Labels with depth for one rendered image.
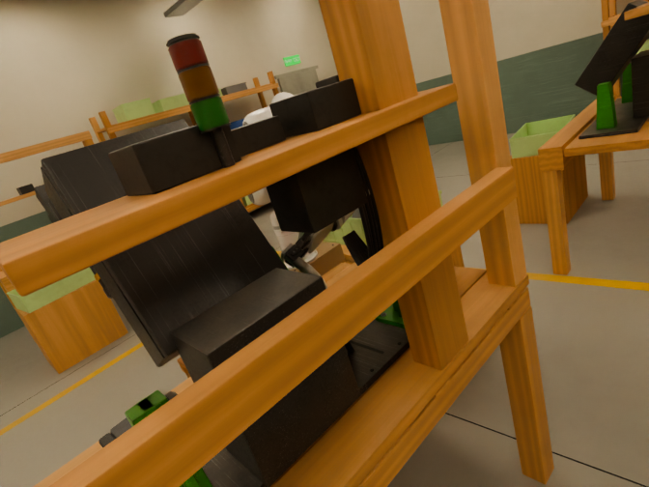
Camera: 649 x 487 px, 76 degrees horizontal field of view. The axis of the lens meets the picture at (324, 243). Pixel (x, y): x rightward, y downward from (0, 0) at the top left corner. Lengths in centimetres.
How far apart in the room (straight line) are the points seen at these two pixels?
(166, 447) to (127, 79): 670
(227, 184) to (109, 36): 669
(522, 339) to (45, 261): 136
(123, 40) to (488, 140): 648
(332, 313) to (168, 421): 30
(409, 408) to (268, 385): 47
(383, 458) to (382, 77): 82
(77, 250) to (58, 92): 630
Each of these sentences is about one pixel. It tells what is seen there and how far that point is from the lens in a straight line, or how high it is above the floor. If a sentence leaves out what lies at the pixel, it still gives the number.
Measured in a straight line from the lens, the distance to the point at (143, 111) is 648.
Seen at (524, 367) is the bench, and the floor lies 56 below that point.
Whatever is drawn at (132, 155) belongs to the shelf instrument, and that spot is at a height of 160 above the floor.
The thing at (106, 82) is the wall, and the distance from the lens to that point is 702.
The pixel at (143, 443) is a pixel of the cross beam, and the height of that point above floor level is 127.
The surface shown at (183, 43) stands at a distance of 68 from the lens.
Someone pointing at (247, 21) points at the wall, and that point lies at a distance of 856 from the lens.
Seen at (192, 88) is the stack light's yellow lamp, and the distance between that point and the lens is 68.
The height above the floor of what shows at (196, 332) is 124.
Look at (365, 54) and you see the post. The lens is 88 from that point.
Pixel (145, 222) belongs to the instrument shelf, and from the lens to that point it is 55.
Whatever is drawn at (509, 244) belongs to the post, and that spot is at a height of 103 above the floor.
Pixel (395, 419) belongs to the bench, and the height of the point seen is 88.
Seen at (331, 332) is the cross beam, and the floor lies 122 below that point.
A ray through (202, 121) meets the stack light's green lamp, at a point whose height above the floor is 162.
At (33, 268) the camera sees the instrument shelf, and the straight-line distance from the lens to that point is 53.
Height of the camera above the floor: 160
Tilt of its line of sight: 19 degrees down
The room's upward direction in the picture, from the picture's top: 18 degrees counter-clockwise
